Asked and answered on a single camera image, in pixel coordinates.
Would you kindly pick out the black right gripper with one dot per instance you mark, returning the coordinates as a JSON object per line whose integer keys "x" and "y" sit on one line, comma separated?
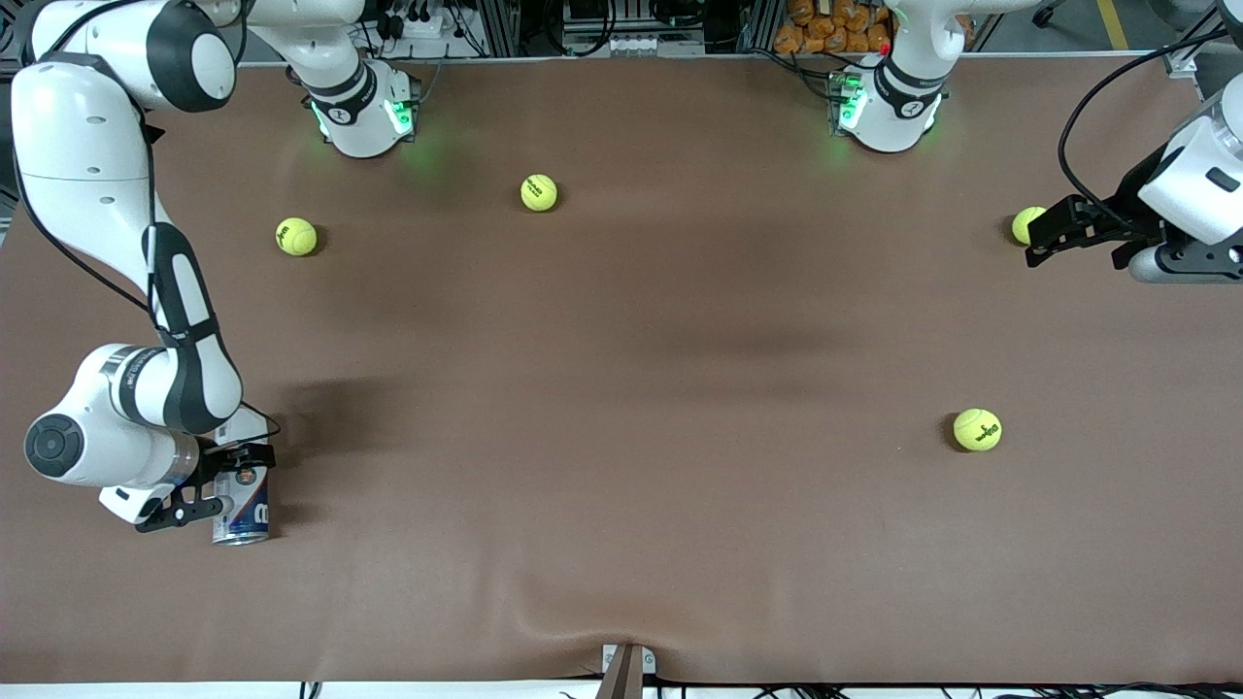
{"x": 216, "y": 459}

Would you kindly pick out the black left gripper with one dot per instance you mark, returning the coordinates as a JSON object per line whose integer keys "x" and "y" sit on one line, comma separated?
{"x": 1129, "y": 207}

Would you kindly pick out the white blue tennis ball can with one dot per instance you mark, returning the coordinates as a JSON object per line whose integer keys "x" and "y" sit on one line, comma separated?
{"x": 243, "y": 515}

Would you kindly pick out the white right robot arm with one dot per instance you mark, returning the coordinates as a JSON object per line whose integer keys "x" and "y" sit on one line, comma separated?
{"x": 87, "y": 146}

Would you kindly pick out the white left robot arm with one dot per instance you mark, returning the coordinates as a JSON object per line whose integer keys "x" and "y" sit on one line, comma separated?
{"x": 893, "y": 107}

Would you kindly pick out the yellow Wilson tennis ball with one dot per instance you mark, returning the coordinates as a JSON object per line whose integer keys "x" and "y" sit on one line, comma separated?
{"x": 296, "y": 236}

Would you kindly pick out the yellow Head Team tennis ball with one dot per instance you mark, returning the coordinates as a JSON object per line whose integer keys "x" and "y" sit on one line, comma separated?
{"x": 539, "y": 192}

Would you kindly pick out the black chair caster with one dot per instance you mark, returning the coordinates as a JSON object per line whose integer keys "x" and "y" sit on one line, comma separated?
{"x": 1049, "y": 12}

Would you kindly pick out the small electronics box green light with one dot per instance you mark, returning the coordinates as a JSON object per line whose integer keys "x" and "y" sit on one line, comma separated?
{"x": 843, "y": 102}
{"x": 403, "y": 107}

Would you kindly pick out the pile of orange objects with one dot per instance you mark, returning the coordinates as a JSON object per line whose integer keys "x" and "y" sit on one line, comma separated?
{"x": 825, "y": 29}

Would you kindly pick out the brown table mat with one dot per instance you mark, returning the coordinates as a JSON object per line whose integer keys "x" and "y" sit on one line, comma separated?
{"x": 621, "y": 544}

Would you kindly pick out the brown wooden bar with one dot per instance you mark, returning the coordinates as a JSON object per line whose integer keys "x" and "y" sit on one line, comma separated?
{"x": 621, "y": 680}

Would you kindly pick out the white power strip with plugs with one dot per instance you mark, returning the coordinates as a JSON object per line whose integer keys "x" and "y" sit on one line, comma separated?
{"x": 427, "y": 26}

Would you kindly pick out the white connector strip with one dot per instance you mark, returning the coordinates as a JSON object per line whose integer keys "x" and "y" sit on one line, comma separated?
{"x": 631, "y": 44}

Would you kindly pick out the aluminium frame profile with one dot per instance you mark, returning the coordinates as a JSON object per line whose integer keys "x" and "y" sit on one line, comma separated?
{"x": 1190, "y": 53}

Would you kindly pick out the metal table clamp bracket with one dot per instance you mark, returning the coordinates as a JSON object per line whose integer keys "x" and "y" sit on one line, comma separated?
{"x": 649, "y": 660}

